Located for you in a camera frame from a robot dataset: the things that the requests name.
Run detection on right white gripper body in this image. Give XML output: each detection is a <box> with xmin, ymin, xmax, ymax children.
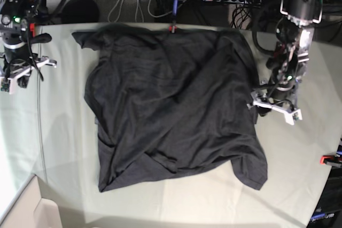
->
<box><xmin>1</xmin><ymin>56</ymin><xmax>57</xmax><ymax>95</ymax></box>

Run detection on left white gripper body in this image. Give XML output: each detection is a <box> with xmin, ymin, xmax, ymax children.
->
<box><xmin>247</xmin><ymin>91</ymin><xmax>302</xmax><ymax>125</ymax></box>

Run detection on black t-shirt with colourful print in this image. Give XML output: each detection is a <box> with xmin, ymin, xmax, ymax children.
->
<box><xmin>72</xmin><ymin>28</ymin><xmax>268</xmax><ymax>192</ymax></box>

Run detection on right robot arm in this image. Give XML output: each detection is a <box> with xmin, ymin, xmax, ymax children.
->
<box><xmin>1</xmin><ymin>0</ymin><xmax>57</xmax><ymax>95</ymax></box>

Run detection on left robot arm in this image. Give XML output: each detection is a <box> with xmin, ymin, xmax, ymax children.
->
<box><xmin>251</xmin><ymin>0</ymin><xmax>323</xmax><ymax>125</ymax></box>

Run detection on red black clamp right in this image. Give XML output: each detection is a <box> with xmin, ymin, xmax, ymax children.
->
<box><xmin>320</xmin><ymin>144</ymin><xmax>341</xmax><ymax>168</ymax></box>

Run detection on red black clamp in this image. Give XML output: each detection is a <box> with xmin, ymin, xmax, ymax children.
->
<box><xmin>320</xmin><ymin>144</ymin><xmax>341</xmax><ymax>168</ymax></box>
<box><xmin>169</xmin><ymin>0</ymin><xmax>178</xmax><ymax>34</ymax></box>

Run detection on black round stool base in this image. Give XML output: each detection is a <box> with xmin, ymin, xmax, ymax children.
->
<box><xmin>60</xmin><ymin>0</ymin><xmax>100</xmax><ymax>24</ymax></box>

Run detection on beige cardboard box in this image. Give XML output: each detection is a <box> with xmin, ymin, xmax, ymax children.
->
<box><xmin>1</xmin><ymin>175</ymin><xmax>62</xmax><ymax>228</ymax></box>

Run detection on red black clamp centre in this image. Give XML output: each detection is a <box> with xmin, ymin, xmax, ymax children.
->
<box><xmin>169</xmin><ymin>0</ymin><xmax>178</xmax><ymax>34</ymax></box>

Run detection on white cable loop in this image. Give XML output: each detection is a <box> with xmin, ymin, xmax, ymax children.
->
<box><xmin>107</xmin><ymin>0</ymin><xmax>158</xmax><ymax>23</ymax></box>

